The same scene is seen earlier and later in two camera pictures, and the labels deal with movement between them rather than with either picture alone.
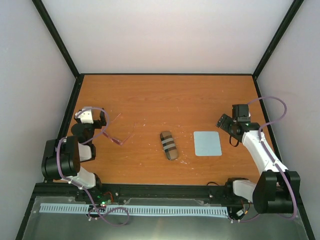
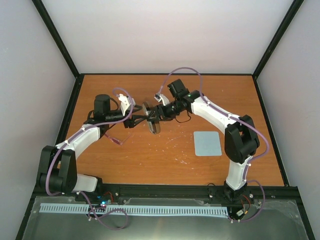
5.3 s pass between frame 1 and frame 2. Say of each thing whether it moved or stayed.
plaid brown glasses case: moved
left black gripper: moved
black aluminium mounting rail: stayed
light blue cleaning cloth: stayed
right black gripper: moved
